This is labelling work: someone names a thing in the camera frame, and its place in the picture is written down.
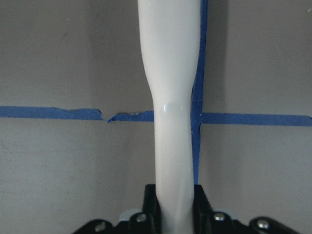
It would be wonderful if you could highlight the white hand brush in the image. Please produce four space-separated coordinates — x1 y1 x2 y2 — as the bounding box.
137 0 200 234

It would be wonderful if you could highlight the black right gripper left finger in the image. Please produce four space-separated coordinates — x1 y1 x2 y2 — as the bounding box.
74 184 161 234

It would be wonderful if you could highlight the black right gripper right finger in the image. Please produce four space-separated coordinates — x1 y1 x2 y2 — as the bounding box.
193 185 298 234

